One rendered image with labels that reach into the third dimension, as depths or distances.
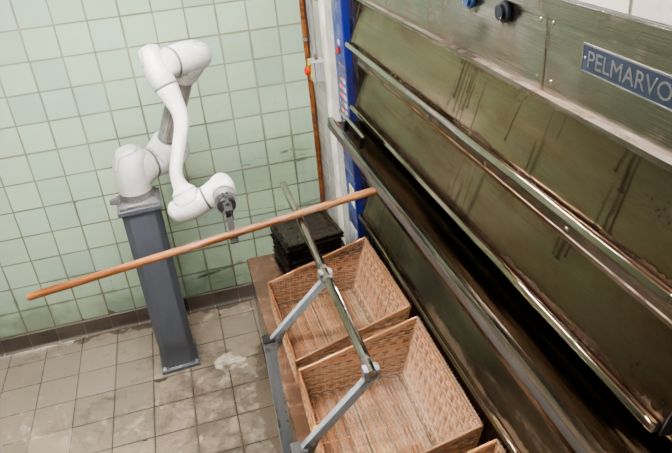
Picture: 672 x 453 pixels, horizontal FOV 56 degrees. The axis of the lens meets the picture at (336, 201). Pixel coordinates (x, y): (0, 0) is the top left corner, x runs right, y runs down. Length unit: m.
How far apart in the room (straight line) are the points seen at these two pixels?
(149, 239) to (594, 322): 2.30
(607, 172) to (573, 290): 0.29
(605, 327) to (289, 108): 2.53
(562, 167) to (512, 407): 0.79
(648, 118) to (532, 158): 0.34
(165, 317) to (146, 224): 0.55
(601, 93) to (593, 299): 0.41
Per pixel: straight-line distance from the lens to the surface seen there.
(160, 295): 3.36
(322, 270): 2.10
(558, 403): 1.30
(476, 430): 2.04
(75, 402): 3.71
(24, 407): 3.82
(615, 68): 1.18
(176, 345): 3.56
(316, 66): 3.14
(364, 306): 2.87
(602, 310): 1.35
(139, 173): 3.06
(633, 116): 1.17
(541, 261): 1.49
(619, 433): 1.32
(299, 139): 3.62
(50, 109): 3.50
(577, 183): 1.29
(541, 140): 1.39
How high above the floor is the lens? 2.35
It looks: 28 degrees down
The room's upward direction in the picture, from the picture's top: 5 degrees counter-clockwise
